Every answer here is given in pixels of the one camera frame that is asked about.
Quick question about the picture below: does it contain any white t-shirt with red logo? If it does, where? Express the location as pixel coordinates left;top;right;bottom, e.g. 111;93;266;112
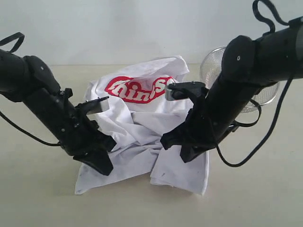
75;56;209;194

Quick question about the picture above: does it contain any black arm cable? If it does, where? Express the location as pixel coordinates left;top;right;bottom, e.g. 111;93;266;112
0;32;61;147
216;0;295;167

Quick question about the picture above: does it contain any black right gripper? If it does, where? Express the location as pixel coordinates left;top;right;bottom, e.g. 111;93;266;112
160;104;234;163

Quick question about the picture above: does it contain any round metal wire mesh basket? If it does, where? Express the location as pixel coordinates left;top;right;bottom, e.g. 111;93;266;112
200;44;279;118

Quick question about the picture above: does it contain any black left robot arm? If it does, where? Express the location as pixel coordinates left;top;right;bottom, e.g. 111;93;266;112
0;51;116;175

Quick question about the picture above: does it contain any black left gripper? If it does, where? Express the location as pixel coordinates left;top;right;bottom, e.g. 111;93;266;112
56;104;116;175

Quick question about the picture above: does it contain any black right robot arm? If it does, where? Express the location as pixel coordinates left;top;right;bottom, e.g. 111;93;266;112
160;18;303;163

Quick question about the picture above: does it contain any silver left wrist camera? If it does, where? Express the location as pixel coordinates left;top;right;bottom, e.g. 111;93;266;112
76;96;109;115

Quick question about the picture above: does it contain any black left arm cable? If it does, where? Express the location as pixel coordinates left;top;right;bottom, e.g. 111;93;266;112
0;32;61;147

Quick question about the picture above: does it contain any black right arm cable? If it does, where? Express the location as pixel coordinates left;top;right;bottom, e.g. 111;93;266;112
216;0;295;167

